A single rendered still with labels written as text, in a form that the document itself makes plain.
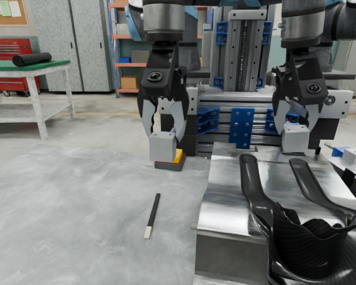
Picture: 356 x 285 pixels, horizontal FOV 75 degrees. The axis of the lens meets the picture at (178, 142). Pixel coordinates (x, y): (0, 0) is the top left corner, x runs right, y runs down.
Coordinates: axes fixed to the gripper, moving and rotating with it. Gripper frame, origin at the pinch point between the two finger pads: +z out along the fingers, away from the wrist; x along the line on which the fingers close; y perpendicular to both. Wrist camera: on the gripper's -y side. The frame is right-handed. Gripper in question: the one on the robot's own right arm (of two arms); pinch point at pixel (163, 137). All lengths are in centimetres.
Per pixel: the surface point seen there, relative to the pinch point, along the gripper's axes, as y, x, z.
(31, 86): 189, 209, 28
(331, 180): 0.4, -33.9, 6.5
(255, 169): 2.0, -19.6, 6.7
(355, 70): 532, -278, 36
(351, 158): 15.6, -44.3, 8.1
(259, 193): -6.5, -19.6, 6.8
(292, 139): 9.7, -28.1, 2.0
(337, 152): 20.4, -43.2, 9.1
